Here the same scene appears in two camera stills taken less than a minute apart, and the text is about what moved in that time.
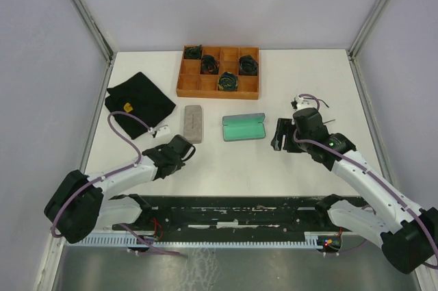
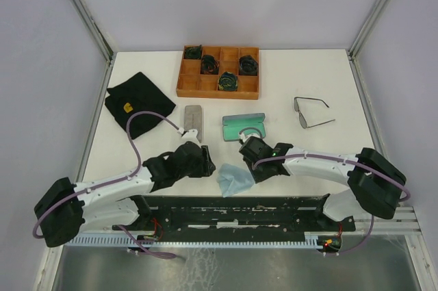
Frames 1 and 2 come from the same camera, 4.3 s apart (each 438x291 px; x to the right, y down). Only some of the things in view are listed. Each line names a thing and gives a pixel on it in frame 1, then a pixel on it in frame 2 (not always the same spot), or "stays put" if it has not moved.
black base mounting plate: x=256 y=216 stays put
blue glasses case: x=243 y=127 stays put
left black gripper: x=180 y=164 → x=206 y=166
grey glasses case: x=192 y=125 stays put
